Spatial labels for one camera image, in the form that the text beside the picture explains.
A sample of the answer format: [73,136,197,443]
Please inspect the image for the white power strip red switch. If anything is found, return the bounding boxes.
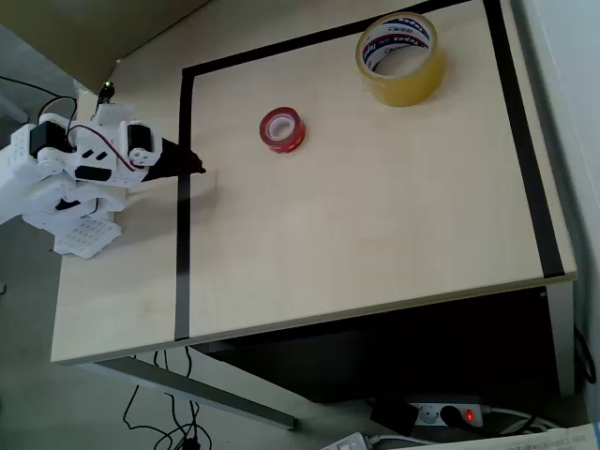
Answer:
[403,395,485,428]

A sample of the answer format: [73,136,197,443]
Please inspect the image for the grey metal table leg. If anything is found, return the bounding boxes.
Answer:
[91,355,297,431]
[545,280,577,398]

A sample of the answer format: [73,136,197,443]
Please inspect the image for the black power adapter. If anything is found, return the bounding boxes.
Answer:
[368,397,420,441]

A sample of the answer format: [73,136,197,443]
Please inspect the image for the black floor cables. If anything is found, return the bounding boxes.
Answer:
[122,345,215,450]

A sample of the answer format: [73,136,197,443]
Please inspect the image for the printed white paper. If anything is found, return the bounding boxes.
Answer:
[419,420,600,450]

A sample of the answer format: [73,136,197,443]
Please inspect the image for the large yellow tape roll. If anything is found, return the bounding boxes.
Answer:
[354,11,447,108]

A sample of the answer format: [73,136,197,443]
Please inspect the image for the thin black cable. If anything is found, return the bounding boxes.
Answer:
[0,75,79,103]

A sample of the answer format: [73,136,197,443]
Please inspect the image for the black round plug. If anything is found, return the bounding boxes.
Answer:
[439,404,464,428]

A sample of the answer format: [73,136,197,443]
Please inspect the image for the red white servo wire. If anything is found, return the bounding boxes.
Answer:
[59,96,142,175]

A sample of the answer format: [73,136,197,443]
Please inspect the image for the small gripper-mounted camera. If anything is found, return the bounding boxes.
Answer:
[95,81,136,126]

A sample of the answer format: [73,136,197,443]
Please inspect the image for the black cable loop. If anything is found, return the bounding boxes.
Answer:
[573,325,595,383]

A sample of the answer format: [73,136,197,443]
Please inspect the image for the red tape roll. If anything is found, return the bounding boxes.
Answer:
[259,106,309,157]

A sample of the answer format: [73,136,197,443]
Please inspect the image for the white power cable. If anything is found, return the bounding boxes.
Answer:
[481,406,562,436]

